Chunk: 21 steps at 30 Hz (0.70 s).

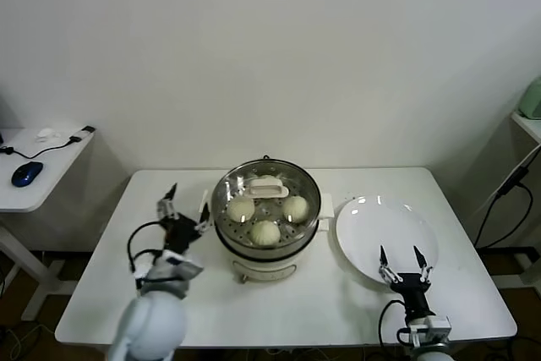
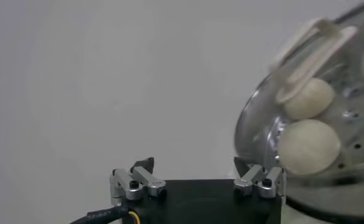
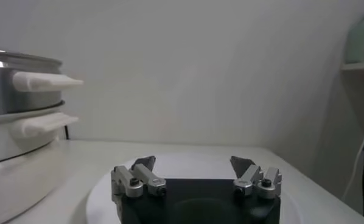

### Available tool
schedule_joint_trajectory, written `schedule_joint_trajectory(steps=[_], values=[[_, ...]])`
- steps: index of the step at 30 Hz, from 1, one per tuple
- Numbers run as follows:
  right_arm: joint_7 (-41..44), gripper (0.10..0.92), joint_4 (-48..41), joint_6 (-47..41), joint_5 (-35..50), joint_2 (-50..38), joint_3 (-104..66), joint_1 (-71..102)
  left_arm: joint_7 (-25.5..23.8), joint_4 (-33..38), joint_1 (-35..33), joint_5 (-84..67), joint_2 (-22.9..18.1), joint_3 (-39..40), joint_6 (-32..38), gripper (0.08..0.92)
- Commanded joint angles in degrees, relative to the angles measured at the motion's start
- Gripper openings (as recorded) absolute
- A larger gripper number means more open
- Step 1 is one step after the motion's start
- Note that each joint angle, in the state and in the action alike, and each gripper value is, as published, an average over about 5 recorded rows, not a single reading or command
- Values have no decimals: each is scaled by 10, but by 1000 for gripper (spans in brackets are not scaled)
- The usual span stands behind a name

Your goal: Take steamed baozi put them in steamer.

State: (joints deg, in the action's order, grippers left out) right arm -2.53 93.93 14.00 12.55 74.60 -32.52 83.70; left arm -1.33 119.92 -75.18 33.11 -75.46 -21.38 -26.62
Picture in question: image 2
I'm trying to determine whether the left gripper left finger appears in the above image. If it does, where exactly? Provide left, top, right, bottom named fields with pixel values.
left=108, top=156, right=167, bottom=208

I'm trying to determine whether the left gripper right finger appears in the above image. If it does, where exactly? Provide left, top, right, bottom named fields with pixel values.
left=233, top=156, right=288, bottom=200

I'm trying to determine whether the white steamed baozi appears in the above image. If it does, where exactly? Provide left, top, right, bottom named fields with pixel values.
left=282, top=77, right=335, bottom=121
left=278, top=118, right=343, bottom=177

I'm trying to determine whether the glass pot lid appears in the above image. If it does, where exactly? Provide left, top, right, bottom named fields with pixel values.
left=233, top=0, right=364, bottom=189

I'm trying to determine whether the steel steamer basket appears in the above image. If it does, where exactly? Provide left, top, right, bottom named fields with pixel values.
left=279, top=170, right=364, bottom=214

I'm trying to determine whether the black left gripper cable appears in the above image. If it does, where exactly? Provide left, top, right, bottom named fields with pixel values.
left=69, top=205, right=140, bottom=224

